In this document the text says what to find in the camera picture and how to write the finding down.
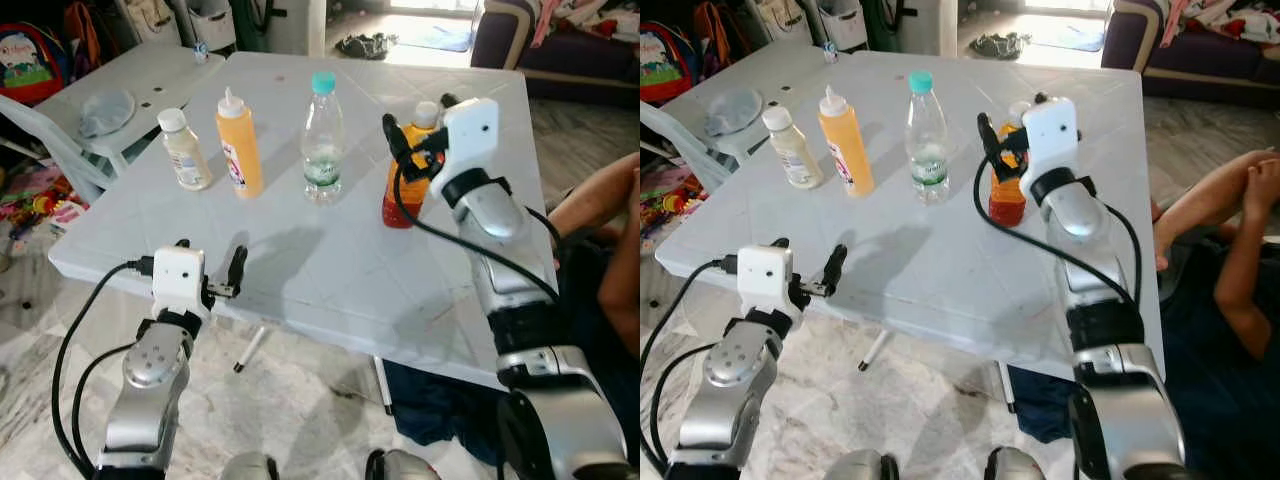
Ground clear water bottle teal cap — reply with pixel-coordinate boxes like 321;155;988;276
905;70;951;206
302;71;346;204

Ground large white plastic table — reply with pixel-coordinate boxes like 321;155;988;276
655;50;1166;413
48;50;559;416

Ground dark sandals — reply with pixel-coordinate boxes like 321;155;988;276
335;32;399;61
968;32;1031;61

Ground dark purple sofa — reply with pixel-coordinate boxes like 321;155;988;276
1100;0;1280;101
470;0;641;103

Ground small white sauce bottle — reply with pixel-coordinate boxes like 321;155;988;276
157;108;213;191
762;105;824;191

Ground orange squeeze bottle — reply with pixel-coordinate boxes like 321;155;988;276
818;85;876;198
215;87;265;199

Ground pile of colourful toys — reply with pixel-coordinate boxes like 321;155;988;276
640;165;703;241
0;165;88;243

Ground grey round lid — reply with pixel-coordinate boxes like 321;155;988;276
78;88;136;139
703;87;763;138

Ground white plastic chair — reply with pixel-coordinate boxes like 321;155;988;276
0;95;113;204
640;100;723;201

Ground pink patterned cloth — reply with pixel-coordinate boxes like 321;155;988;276
530;0;641;47
1160;0;1280;47

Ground small white plastic table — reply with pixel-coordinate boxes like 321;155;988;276
655;40;839;169
35;42;226;179

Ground grey robot left leg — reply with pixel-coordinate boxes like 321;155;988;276
222;452;279;480
825;450;886;480

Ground grey robot leg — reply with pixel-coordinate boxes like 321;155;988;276
825;450;886;480
985;447;1051;480
365;448;441;480
222;452;279;480

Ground white bag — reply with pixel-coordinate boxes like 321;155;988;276
815;0;869;53
185;0;237;53

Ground person's dark blue clothing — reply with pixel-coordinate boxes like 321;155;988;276
385;232;641;466
1008;240;1280;480

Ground orange bag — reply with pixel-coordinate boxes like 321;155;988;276
694;0;736;71
64;0;102;71

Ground colourful children's backpack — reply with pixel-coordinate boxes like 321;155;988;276
0;22;67;106

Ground grey robot right leg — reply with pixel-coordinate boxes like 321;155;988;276
365;448;441;480
985;447;1051;480

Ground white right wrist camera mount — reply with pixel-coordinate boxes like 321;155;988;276
1020;97;1079;193
438;98;501;199

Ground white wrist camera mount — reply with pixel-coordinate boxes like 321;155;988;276
438;98;501;199
152;247;209;323
738;245;797;321
1020;97;1079;193

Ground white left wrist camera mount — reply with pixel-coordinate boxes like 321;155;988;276
152;247;209;323
738;245;797;321

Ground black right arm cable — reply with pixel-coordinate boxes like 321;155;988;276
392;160;563;303
973;155;1146;306

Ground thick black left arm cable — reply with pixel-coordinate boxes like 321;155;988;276
51;258;156;477
640;256;741;477

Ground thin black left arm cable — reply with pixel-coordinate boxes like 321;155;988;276
650;343;723;466
73;343;138;473

